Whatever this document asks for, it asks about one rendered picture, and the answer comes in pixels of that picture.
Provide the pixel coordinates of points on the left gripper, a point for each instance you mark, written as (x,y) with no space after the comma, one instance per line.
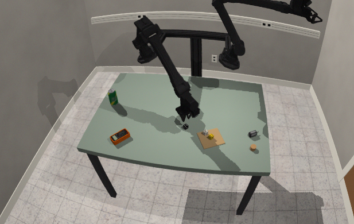
(313,16)

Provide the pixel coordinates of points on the green soda can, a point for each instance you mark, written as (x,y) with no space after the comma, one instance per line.
(112,96)

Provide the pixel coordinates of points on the yellow die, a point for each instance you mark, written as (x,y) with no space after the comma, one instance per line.
(211,136)

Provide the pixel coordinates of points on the orange multimeter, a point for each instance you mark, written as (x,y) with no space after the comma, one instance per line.
(119,136)

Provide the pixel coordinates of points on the tan flat mat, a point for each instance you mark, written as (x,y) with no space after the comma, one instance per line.
(207,143)

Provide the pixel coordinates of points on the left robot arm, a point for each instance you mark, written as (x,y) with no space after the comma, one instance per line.
(238,49)

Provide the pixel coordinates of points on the small orange-brown cylinder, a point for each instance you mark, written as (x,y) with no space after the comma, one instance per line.
(253,147)

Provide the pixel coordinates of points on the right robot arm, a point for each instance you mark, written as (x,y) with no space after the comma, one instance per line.
(181,87)

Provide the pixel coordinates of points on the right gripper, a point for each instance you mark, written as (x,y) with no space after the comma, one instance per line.
(182,114)

